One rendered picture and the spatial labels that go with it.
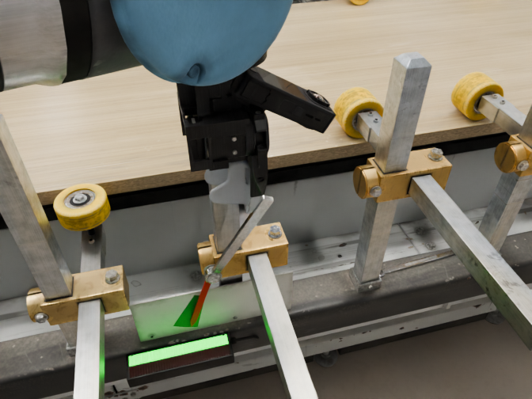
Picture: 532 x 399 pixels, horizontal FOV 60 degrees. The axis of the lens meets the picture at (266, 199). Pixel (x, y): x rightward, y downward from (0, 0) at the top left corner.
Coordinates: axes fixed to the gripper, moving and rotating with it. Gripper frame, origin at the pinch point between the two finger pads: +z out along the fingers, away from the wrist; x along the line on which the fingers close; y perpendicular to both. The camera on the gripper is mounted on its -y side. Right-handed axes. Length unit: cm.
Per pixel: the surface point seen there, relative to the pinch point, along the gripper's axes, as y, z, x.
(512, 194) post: -46.0, 13.4, -5.7
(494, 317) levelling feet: -92, 100, -30
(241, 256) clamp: 0.9, 14.9, -5.0
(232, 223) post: 1.9, 8.6, -5.8
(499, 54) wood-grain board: -75, 11, -51
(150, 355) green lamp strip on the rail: 17.2, 30.9, -2.1
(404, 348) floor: -57, 101, -27
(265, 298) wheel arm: -0.6, 15.0, 3.1
